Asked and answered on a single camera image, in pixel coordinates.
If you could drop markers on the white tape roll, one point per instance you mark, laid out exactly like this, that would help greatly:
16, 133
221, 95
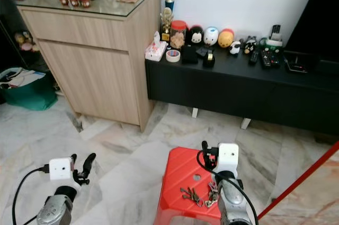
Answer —
172, 55

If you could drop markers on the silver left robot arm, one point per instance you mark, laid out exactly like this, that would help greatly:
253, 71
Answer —
54, 210

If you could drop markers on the red plastic stool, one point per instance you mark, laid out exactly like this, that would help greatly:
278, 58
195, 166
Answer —
185, 172

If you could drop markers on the flat black tray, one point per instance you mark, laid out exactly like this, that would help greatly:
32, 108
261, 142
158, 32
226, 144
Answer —
301, 63

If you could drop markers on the purple-tagged key bunch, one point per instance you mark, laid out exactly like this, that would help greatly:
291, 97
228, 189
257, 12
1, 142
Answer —
212, 193

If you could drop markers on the yellow round plush toy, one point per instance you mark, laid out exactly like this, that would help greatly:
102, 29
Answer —
226, 38

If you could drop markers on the black tape dispenser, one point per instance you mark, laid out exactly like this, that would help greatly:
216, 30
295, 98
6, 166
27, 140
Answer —
208, 59

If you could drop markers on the black low console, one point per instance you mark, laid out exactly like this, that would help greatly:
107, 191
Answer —
238, 92

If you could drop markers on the small red cup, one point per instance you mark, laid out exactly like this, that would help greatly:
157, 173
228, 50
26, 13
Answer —
74, 1
64, 0
86, 2

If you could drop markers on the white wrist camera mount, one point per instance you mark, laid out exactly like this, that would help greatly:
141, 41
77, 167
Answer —
60, 169
228, 157

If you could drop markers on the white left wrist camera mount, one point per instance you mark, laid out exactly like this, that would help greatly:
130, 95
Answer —
60, 169

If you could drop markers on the small white panda figure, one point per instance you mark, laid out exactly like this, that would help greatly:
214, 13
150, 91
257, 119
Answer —
235, 48

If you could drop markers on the black television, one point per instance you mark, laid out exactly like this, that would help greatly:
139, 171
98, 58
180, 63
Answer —
318, 18

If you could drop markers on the small black box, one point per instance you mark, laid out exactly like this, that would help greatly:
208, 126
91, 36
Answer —
189, 54

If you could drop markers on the small gold trophy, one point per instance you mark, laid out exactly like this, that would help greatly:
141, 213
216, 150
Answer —
166, 23

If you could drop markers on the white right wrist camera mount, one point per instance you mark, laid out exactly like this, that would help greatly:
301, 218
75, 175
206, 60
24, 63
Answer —
228, 157

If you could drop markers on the pink white tissue box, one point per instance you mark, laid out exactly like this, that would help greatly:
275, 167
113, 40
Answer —
155, 50

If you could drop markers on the light wooden cabinet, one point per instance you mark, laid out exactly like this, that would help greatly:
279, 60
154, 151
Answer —
92, 69

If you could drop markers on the black round plush toy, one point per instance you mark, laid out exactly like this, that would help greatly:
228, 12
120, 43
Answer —
195, 35

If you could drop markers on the pale plush toy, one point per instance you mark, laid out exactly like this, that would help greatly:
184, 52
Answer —
24, 41

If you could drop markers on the slim black remote control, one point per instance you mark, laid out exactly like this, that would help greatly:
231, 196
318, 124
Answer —
254, 57

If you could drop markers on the silver key bunch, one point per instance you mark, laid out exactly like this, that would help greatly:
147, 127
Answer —
191, 196

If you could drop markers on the red-lidded clear jar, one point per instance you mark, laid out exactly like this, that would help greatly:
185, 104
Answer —
178, 35

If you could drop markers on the small black animal figure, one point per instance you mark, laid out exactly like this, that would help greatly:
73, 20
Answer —
250, 45

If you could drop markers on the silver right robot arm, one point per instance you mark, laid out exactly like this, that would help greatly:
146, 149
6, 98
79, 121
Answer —
235, 201

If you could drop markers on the white round plush toy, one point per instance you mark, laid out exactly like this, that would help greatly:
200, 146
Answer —
211, 36

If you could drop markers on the red-edged marble-pattern table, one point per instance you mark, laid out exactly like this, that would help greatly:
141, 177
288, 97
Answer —
304, 180

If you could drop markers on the wide black remote control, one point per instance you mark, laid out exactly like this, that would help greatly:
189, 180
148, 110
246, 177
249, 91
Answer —
268, 59

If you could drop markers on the dark display cabinet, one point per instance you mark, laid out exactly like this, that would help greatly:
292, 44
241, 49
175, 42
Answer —
10, 29

